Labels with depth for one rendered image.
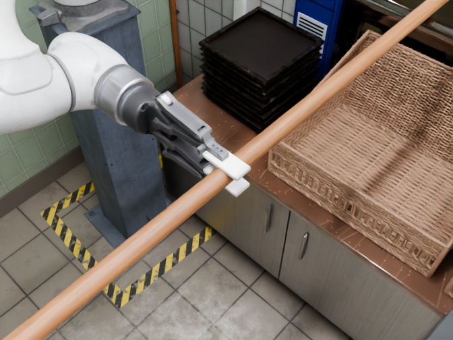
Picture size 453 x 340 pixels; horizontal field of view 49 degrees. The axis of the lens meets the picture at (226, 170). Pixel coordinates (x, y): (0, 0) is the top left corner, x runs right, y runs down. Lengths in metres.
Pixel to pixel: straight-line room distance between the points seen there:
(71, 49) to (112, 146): 0.80
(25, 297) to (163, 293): 0.53
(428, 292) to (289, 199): 0.45
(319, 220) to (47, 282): 1.13
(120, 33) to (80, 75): 0.60
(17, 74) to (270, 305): 1.40
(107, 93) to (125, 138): 0.84
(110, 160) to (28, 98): 0.90
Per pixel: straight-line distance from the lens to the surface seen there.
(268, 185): 1.50
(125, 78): 0.83
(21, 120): 0.81
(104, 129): 1.58
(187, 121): 0.73
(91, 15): 1.39
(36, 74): 0.80
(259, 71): 1.52
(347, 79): 0.89
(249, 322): 1.91
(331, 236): 1.43
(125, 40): 1.45
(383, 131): 1.71
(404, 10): 1.15
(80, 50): 0.87
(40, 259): 2.15
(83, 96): 0.86
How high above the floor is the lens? 1.76
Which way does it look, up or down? 50 degrees down
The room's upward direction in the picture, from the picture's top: straight up
